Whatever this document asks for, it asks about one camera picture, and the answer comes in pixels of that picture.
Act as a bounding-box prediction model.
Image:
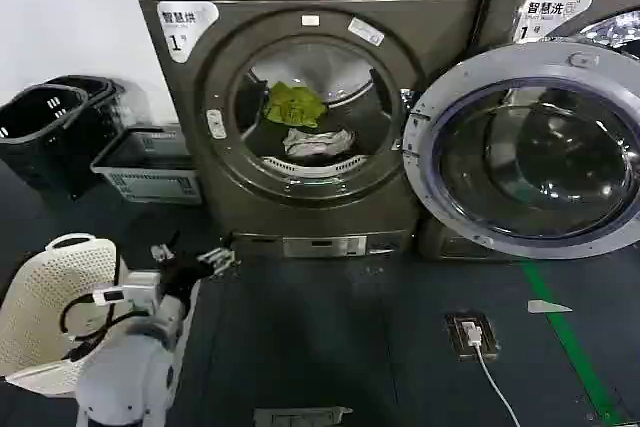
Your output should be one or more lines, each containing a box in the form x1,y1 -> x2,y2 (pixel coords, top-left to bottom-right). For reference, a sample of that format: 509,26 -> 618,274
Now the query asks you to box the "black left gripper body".
158,251 -> 215,311

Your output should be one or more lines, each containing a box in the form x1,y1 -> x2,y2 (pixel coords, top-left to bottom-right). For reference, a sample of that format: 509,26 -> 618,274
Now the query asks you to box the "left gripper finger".
196,245 -> 244,279
150,229 -> 182,264

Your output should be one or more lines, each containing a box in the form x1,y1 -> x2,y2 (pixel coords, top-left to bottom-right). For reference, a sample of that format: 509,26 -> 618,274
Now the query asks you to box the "grey rectangular slotted basket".
90,125 -> 204,206

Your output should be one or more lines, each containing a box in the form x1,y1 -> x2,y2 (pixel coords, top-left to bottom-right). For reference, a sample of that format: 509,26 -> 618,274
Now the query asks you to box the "white perforated laundry basket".
0,232 -> 121,396

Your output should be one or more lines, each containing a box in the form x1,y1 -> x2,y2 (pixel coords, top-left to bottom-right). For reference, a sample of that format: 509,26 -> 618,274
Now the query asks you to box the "black slotted laundry basket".
0,85 -> 95,194
43,75 -> 127,201

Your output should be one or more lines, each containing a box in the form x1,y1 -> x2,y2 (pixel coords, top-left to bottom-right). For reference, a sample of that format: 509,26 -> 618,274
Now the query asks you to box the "white grey cloth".
282,127 -> 358,157

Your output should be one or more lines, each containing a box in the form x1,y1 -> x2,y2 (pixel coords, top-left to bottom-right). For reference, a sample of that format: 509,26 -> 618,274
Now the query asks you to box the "green cloth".
264,81 -> 327,129

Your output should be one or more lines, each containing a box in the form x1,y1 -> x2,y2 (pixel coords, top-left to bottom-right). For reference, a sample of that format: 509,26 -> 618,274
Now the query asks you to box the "grey floor cover plate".
253,406 -> 354,427

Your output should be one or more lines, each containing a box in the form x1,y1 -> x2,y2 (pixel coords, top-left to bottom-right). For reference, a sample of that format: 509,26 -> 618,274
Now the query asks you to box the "metal floor socket box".
444,312 -> 500,362

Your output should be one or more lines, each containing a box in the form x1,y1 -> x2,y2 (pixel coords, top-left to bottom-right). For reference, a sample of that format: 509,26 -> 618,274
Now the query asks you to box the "grey dryer numbered one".
122,0 -> 496,261

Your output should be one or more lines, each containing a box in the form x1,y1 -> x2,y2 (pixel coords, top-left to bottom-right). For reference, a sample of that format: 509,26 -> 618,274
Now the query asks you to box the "white power plug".
461,322 -> 484,349

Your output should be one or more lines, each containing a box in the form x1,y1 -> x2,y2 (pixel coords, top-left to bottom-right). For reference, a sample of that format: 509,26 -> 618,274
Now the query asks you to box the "round glass dryer door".
402,46 -> 640,261

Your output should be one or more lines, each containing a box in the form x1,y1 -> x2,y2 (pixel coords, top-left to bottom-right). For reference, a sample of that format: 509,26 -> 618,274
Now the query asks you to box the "white floor tape scrap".
527,299 -> 574,315

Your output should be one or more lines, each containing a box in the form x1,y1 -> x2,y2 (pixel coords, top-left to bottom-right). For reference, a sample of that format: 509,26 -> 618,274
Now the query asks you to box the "grey washing machine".
418,0 -> 640,262

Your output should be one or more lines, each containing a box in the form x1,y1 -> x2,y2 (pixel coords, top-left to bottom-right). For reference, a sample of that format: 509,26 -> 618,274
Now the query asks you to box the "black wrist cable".
60,291 -> 151,359

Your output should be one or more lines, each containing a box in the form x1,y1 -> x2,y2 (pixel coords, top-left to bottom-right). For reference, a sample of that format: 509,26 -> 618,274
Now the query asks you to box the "white power cable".
472,344 -> 522,427

